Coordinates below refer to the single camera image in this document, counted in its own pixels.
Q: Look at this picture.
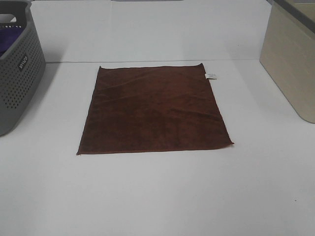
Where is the brown towel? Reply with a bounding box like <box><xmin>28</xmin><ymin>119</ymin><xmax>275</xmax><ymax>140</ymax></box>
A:
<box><xmin>77</xmin><ymin>64</ymin><xmax>233</xmax><ymax>154</ymax></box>

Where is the grey perforated laundry basket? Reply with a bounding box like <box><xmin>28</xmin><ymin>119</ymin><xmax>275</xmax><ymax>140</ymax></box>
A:
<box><xmin>0</xmin><ymin>0</ymin><xmax>46</xmax><ymax>135</ymax></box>

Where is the purple cloth in basket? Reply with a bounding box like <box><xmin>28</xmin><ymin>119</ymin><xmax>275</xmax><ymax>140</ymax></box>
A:
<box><xmin>0</xmin><ymin>28</ymin><xmax>24</xmax><ymax>56</ymax></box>

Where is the beige storage bin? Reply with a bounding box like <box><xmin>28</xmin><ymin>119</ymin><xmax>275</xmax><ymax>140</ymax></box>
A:
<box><xmin>259</xmin><ymin>0</ymin><xmax>315</xmax><ymax>123</ymax></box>

